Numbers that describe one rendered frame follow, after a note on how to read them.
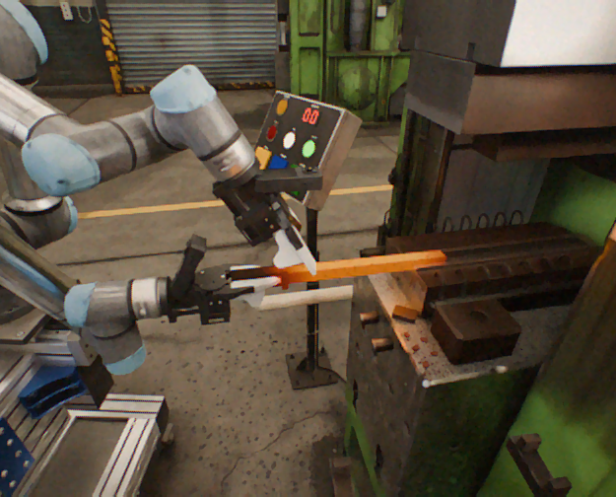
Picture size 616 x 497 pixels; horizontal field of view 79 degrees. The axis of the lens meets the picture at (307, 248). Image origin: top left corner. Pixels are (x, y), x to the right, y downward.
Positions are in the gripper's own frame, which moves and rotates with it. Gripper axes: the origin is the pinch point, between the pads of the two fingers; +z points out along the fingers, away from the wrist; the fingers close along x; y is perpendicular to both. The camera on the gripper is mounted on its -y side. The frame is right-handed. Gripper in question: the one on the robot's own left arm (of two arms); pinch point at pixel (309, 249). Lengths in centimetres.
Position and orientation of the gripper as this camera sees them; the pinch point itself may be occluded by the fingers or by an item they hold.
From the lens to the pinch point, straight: 68.9
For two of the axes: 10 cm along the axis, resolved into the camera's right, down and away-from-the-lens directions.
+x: 2.0, 5.3, -8.3
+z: 4.8, 6.8, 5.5
